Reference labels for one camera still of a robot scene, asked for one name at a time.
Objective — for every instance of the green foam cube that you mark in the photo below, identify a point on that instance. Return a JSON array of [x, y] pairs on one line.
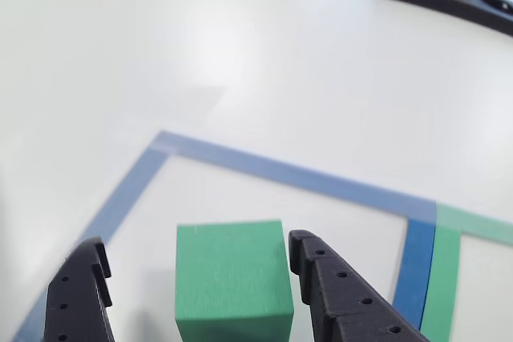
[[232, 270]]

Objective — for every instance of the green tape square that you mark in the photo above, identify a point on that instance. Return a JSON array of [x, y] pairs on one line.
[[441, 278]]

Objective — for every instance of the blue tape square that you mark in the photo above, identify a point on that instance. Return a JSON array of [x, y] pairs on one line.
[[280, 171]]

